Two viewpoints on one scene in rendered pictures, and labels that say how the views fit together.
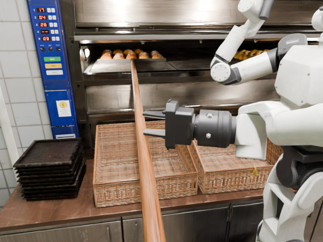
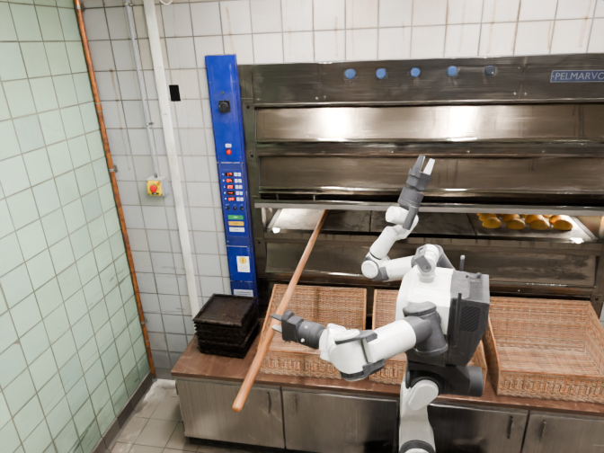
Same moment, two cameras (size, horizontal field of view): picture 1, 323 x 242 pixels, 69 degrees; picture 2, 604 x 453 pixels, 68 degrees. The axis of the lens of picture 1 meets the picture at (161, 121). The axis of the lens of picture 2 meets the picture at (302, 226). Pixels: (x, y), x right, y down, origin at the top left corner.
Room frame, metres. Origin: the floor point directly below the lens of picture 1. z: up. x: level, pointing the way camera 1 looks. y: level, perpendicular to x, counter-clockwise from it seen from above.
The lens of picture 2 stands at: (-0.74, -0.57, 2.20)
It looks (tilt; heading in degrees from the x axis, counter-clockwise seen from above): 22 degrees down; 21
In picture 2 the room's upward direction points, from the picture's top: 2 degrees counter-clockwise
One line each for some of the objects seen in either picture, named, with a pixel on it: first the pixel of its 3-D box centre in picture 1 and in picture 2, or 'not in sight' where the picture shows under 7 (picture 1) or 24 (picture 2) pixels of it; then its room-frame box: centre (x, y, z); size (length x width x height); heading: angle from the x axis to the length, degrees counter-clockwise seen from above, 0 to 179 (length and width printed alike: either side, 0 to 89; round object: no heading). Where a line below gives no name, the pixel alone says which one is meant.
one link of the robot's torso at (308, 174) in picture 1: (303, 171); (426, 377); (0.73, -0.52, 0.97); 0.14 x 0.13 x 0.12; 10
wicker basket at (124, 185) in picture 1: (142, 157); (315, 328); (1.24, 0.11, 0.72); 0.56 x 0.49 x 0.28; 101
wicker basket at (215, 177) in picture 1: (233, 149); (423, 336); (1.34, -0.47, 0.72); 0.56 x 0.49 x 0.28; 99
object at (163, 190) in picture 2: not in sight; (156, 186); (1.30, 1.07, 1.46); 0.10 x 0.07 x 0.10; 100
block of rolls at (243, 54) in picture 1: (264, 55); (515, 207); (2.13, -0.90, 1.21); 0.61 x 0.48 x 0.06; 10
